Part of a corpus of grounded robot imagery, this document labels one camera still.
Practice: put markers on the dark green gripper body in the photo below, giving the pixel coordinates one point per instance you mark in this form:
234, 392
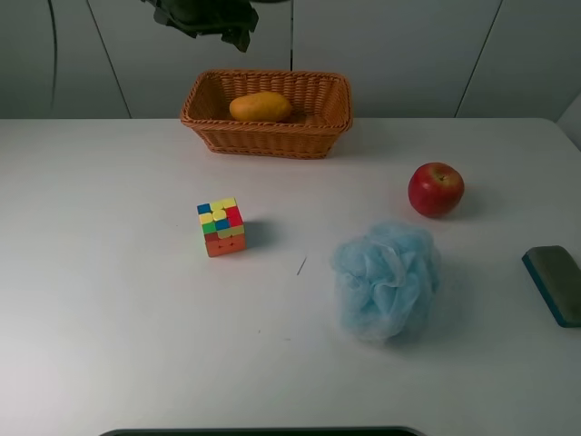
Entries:
233, 20

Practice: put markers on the yellow orange mango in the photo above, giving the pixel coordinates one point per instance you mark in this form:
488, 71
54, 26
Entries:
266, 107

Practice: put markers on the orange wicker basket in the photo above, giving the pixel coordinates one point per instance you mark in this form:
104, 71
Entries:
321, 110

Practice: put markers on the multicoloured puzzle cube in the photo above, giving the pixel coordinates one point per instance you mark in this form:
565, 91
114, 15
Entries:
222, 227

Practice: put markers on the red apple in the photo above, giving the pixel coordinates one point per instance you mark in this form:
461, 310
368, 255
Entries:
435, 189

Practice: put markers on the light blue bath loofah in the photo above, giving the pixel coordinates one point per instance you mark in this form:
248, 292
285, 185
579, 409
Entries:
386, 281

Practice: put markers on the green blue board eraser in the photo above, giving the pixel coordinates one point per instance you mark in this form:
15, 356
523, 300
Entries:
557, 278

